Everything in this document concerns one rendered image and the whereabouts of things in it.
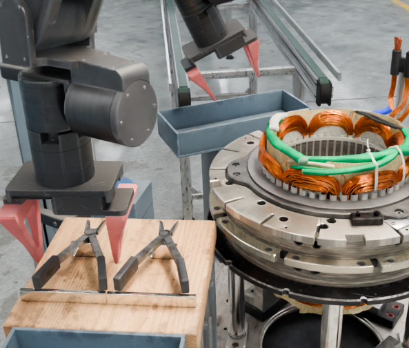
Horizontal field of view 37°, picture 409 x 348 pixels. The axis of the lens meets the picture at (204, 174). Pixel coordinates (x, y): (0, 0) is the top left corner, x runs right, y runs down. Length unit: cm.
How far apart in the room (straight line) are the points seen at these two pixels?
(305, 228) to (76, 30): 32
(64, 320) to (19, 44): 26
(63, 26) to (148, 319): 28
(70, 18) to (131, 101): 9
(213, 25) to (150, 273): 46
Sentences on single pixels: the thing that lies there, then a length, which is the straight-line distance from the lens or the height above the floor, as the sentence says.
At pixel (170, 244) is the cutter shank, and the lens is 66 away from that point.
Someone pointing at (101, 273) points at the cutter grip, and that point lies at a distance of 62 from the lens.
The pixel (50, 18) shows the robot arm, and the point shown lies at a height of 135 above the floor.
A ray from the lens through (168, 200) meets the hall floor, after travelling 293.
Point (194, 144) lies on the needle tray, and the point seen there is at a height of 104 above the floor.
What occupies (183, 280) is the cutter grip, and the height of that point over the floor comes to 109.
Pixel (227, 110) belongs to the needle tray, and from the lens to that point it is 112.
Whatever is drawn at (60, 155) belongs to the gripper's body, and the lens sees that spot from 57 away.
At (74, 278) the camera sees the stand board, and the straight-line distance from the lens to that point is 68.
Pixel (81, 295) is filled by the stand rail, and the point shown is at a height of 108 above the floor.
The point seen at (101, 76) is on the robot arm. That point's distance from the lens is 51.
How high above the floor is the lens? 146
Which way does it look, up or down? 28 degrees down
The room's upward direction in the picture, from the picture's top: 2 degrees counter-clockwise
